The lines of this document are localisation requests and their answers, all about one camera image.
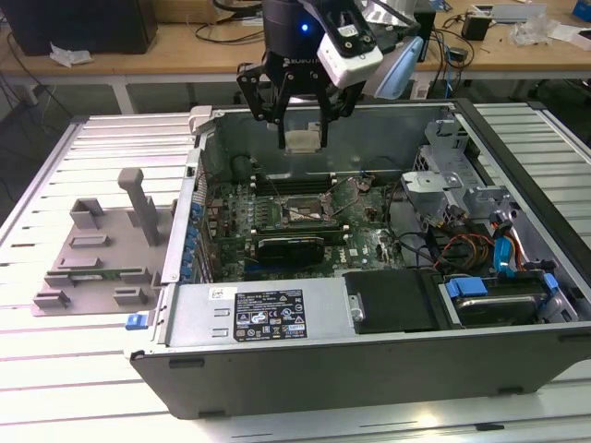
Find black RAM slot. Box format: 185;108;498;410
251;222;347;233
252;171;337;179
252;175;337;184
251;229;348;246
252;180;337;188
252;185;337;193

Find blue flat data cable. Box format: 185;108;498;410
491;210;523;278

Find grey flat tray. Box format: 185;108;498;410
473;3;549;24

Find grey parts rack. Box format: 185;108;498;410
30;168;175;318

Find large black box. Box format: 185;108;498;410
0;0;158;56

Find black regulatory label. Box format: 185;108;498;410
234;289;305;342

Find blue disk carrier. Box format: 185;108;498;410
443;272;560;327

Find small dark cube box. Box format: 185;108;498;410
461;12;491;41

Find open black PC case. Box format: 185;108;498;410
123;98;591;421

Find black graphics card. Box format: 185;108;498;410
255;234;327;268

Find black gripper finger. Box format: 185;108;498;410
312;72;367;149
235;62;297;150

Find coloured power wire bundle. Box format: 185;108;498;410
433;230;498;271

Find long wooden desk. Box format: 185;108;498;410
0;0;591;114

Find silver CPU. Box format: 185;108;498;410
284;130;322;154

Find clear plastic bags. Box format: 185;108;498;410
510;12;555;47

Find grey case release latch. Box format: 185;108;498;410
188;105;218;138

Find CPU socket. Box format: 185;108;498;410
281;193;330;227

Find silver metal drive cage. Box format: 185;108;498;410
399;118;525;232

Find metal socket cover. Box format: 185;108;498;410
321;187;338;219

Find crumpled white paper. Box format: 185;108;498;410
49;42;96;68

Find green motherboard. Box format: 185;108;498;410
202;174;408;281

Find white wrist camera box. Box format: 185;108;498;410
316;0;385;90

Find green RAM stick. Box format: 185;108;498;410
67;270;125;281

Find hard disk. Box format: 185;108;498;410
454;294;540;328

